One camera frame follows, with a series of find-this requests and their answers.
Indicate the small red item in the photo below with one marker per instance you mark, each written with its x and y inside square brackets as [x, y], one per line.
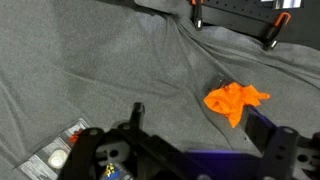
[74, 137]

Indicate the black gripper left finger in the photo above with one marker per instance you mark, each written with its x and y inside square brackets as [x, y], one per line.
[137, 115]

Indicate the small packet with labels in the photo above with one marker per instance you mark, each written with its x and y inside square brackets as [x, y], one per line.
[36, 160]

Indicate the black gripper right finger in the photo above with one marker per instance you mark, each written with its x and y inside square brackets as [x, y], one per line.
[258, 128]

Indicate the black orange spring clamp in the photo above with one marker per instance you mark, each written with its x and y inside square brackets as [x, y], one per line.
[197, 15]
[275, 30]

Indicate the white round disc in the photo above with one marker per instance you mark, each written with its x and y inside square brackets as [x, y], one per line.
[58, 158]

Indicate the orange crumpled tissue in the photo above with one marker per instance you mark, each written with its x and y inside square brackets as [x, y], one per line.
[230, 100]

